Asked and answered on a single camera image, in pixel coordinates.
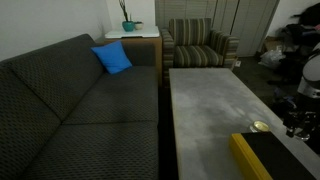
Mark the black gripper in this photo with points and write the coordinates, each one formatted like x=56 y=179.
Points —
x=305 y=116

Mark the silver candle tin lid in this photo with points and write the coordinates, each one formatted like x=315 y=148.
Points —
x=302 y=135

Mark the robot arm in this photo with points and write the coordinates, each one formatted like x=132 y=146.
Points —
x=310 y=80

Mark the silver candle tin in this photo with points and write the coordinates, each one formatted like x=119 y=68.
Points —
x=259 y=126

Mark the white plastic bag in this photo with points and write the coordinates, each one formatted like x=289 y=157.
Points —
x=271 y=59

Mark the dark clothes pile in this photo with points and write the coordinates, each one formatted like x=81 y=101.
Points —
x=303 y=36

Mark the cardboard box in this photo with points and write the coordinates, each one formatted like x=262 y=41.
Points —
x=272 y=43

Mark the grey coffee table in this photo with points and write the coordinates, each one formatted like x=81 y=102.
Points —
x=210 y=104

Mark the striped armchair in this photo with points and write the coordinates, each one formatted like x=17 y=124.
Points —
x=192 y=43

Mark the wooden side table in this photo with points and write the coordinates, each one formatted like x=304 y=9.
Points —
x=157 y=44

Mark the small white plant pot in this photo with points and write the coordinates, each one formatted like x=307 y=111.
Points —
x=139 y=25

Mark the blue throw pillow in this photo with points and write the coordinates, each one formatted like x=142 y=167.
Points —
x=113 y=57

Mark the teal plant pot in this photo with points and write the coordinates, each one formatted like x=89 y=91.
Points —
x=128 y=26

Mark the dark grey fabric sofa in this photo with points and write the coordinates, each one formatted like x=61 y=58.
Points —
x=63 y=116

